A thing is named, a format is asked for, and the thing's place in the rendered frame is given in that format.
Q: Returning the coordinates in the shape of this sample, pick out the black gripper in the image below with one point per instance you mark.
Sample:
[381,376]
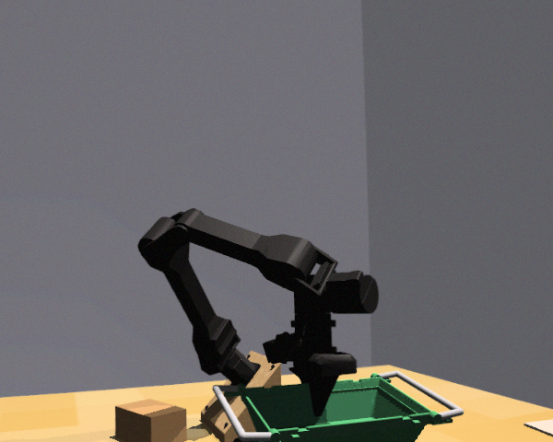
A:
[323,368]

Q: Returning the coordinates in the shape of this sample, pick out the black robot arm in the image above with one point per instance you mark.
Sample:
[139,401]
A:
[284,260]

